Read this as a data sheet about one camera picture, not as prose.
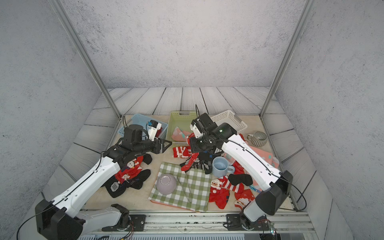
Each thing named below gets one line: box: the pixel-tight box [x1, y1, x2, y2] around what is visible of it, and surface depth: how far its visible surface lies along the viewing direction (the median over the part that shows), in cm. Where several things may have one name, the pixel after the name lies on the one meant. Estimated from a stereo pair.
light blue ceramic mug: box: [212, 156, 235, 178], surface depth 89 cm
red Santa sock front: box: [234, 189, 256, 210], surface depth 80 cm
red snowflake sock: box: [209, 186, 230, 209], surface depth 82 cm
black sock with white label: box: [101, 160, 151, 198], surface depth 84 cm
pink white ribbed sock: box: [171, 126, 191, 142], surface depth 107 cm
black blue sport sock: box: [199, 150, 219, 162], surface depth 93 cm
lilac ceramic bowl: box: [156, 173, 177, 195], surface depth 84 cm
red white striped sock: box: [172, 146, 192, 159], surface depth 98 cm
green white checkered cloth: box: [148, 162, 212, 213], surface depth 84 cm
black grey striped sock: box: [179, 157, 213, 175], surface depth 93 cm
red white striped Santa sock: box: [209, 176, 240, 199], surface depth 85 cm
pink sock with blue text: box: [243, 179, 263, 198], surface depth 84 cm
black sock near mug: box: [228, 174, 253, 186], surface depth 87 cm
